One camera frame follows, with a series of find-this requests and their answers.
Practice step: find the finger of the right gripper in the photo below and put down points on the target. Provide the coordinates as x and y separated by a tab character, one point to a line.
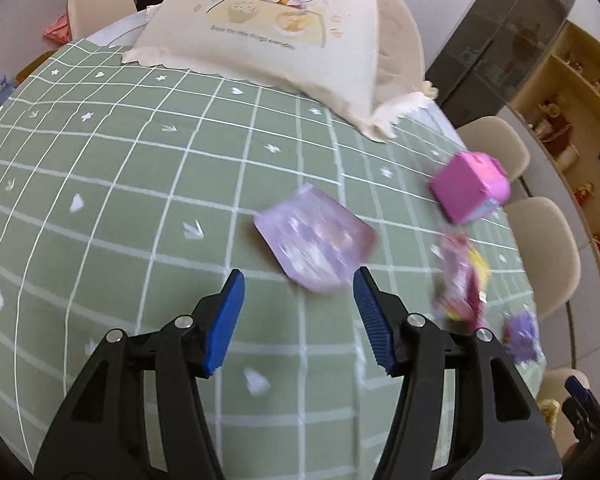
583	395
583	417

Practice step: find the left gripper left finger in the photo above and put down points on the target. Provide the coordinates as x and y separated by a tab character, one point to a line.
99	430

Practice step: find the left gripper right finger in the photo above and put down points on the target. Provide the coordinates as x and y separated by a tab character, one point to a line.
464	411

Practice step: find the pink long wrapper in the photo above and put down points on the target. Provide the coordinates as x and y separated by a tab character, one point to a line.
460	282

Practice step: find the pale purple snack packet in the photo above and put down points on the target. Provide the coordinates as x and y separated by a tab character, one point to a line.
318	243

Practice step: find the yellow plastic trash bag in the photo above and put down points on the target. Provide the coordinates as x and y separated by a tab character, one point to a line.
550	410

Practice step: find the near beige chair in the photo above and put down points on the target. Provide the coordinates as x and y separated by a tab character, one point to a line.
553	384

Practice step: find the beige chair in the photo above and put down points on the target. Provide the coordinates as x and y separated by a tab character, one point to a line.
494	136
553	384
548	252
88	16

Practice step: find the purple toy carriage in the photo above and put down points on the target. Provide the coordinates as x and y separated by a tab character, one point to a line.
521	337

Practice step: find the middle beige chair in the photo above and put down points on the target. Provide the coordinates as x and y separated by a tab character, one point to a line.
548	252

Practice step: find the pink toy box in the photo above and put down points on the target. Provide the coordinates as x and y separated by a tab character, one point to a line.
470	186

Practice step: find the green checkered tablecloth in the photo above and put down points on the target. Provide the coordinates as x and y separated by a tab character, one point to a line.
128	193

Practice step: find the beige chair far left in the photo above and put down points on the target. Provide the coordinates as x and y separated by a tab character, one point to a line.
88	16

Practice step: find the beige mesh food cover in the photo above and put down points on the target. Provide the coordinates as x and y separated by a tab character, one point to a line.
363	59

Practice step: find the wooden wall shelf unit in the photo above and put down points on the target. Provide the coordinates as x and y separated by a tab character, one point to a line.
560	104

